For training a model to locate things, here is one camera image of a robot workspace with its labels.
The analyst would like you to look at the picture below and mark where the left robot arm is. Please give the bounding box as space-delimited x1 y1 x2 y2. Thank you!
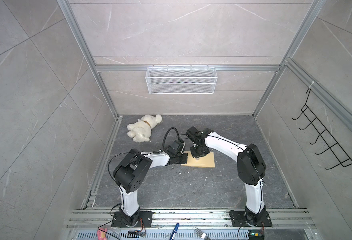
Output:
110 127 188 227

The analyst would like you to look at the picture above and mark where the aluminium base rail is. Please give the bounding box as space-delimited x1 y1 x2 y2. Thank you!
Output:
62 208 321 240

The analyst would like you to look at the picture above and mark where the black wire hook rack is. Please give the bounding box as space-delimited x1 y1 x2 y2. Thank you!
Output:
292 89 352 170

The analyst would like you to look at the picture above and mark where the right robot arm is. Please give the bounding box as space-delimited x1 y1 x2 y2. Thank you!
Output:
185 127 266 226

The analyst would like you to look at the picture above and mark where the blue marker pen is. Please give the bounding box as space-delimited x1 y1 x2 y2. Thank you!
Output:
170 223 179 240

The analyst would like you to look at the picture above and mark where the white teddy bear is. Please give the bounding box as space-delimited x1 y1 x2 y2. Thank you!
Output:
127 115 163 143

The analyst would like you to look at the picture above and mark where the silver fork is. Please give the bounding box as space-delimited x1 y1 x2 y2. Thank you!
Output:
194 228 211 240

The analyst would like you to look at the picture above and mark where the yellow envelope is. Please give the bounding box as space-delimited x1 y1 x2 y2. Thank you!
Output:
182 151 215 168

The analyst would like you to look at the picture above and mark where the pink object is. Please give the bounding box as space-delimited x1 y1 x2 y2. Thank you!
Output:
97 228 108 240

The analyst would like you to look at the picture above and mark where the white wire mesh basket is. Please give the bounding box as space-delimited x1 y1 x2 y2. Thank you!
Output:
146 67 218 95

